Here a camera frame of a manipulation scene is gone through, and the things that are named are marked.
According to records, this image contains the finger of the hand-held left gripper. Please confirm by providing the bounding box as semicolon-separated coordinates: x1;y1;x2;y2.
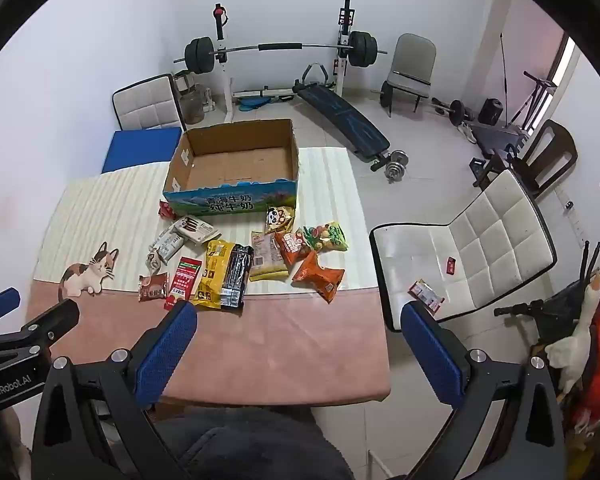
0;287;22;327
0;299;81;354

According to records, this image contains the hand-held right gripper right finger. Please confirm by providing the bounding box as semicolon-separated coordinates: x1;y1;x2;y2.
400;300;567;480

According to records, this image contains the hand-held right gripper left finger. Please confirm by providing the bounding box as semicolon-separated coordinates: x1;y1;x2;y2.
31;300;199;480

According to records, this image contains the brown snack packet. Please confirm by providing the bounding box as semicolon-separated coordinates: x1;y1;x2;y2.
138;272;170;303

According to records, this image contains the red packet with green band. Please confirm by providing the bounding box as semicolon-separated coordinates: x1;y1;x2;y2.
165;256;203;313

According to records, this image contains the black snack packet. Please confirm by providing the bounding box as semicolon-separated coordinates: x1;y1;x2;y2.
220;244;255;311

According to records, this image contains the white grey snack packet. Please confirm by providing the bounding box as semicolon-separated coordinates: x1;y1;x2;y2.
149;227;187;261

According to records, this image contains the white chocolate biscuit packet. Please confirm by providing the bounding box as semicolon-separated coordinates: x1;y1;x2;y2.
172;216;221;245

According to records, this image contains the beige yellow snack packet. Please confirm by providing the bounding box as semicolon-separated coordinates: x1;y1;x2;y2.
249;230;289;282

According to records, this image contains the orange crinkled snack packet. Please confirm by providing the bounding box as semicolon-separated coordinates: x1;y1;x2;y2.
292;251;346;304

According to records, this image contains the orange-red snack packet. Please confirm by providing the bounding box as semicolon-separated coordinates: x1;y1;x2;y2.
274;229;311;267

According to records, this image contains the green colourful snack packet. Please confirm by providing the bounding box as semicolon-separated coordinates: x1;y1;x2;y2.
296;221;350;253

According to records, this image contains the cardboard box with blue print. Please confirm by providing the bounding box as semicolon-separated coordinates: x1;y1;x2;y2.
162;119;301;217

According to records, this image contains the panda print snack packet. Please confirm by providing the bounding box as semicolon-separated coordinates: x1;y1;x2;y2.
265;205;296;235

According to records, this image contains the striped white red packet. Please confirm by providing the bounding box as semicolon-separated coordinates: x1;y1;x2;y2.
407;280;446;316

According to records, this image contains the striped pink cat-print tablecloth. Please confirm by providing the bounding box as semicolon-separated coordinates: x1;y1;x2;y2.
25;146;392;407

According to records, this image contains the white quilted padded chair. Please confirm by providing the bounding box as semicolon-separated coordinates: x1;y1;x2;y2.
369;169;558;333

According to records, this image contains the person's dark clothing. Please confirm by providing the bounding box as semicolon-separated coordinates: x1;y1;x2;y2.
150;407;356;480

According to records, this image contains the white plush goose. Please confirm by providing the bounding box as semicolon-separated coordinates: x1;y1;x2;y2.
545;272;600;403

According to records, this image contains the chrome dumbbell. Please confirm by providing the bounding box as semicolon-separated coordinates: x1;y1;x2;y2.
384;150;410;183

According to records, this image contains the blue seat cushion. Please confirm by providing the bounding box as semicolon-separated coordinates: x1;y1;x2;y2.
101;127;183;175

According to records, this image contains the dark exercise machine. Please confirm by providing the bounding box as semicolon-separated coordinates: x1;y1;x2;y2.
467;122;528;158

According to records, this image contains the dark wooden chair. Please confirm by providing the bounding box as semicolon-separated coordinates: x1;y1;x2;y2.
472;120;578;198

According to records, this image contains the small black barbell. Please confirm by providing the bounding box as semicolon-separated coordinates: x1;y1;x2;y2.
430;97;476;128

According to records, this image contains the black speaker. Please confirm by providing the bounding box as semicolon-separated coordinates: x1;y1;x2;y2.
481;98;504;126

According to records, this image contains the black blue sit-up bench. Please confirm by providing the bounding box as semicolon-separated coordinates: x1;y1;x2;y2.
292;62;392;171

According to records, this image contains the white barbell rack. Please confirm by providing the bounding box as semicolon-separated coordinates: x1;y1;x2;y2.
211;0;357;125

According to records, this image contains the metal folding stand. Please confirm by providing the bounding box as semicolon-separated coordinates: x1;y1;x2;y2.
510;71;556;133

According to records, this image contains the thin black pole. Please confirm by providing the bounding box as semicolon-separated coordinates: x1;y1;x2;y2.
499;32;511;126

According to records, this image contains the grey chair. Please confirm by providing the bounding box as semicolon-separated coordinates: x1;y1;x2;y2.
380;33;437;118

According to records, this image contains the long barbell with black plates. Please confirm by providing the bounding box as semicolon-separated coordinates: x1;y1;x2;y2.
174;30;389;73

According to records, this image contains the window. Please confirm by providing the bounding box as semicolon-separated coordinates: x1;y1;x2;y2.
550;35;581;91

